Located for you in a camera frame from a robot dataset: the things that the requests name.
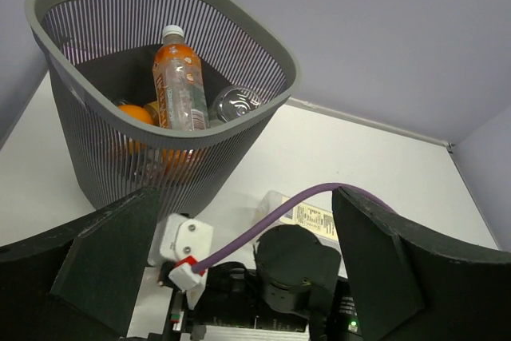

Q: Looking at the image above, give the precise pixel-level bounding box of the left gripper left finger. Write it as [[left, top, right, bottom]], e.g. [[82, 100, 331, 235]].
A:
[[1, 188, 159, 340]]

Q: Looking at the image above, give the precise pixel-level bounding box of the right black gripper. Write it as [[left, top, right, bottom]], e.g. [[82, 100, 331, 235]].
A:
[[149, 263, 256, 340]]

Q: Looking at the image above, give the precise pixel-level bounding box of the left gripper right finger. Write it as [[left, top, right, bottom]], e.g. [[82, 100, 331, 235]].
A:
[[332, 188, 510, 340]]

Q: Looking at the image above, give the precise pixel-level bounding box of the large clear beige-label bottle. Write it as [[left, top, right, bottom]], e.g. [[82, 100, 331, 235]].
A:
[[252, 191, 340, 251]]

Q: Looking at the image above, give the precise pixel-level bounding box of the clear jar silver lid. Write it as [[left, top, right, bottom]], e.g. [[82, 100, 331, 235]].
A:
[[208, 85, 263, 128]]

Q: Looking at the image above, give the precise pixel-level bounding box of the orange juice bottle white cap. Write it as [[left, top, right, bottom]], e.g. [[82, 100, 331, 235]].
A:
[[153, 25, 209, 132]]

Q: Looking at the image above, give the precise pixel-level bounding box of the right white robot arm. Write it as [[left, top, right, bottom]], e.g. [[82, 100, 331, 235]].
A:
[[149, 224, 362, 340]]

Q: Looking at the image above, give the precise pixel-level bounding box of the grey mesh waste bin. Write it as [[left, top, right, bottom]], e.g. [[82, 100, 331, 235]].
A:
[[25, 0, 299, 216]]

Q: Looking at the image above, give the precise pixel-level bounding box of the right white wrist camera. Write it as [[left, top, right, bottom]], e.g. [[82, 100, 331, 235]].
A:
[[148, 213, 214, 310]]

